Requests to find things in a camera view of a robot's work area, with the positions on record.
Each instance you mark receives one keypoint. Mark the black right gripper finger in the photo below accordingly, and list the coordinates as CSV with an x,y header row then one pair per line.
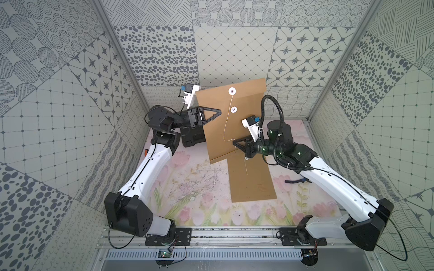
x,y
240,145
242,141

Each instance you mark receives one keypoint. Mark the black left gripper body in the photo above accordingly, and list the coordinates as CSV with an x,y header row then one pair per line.
x,y
198,117

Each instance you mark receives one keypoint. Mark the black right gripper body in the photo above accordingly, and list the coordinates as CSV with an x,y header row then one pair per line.
x,y
254,148

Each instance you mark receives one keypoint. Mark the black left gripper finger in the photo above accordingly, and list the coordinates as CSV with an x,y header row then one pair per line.
x,y
209,116
214,110

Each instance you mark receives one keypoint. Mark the brown kraft file bag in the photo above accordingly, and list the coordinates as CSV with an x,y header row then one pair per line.
x,y
236,102
249,180

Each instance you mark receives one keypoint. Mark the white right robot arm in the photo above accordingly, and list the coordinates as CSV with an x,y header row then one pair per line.
x,y
278,142

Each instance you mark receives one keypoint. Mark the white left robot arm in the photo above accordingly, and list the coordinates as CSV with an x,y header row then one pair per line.
x,y
127,210

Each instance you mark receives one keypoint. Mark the black plastic tool case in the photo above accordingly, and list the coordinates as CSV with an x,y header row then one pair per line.
x,y
192,136

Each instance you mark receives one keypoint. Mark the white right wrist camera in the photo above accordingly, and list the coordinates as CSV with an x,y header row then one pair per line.
x,y
252,124

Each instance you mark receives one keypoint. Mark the blue handled pliers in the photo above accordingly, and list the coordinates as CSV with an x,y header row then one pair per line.
x,y
300,181

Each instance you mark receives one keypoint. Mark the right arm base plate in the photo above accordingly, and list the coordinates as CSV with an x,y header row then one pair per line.
x,y
293,237

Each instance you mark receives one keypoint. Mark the aluminium mounting rail frame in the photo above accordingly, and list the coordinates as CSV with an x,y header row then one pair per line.
x,y
234,237

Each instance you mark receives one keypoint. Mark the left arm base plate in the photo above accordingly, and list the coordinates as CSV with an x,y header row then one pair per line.
x,y
176,236

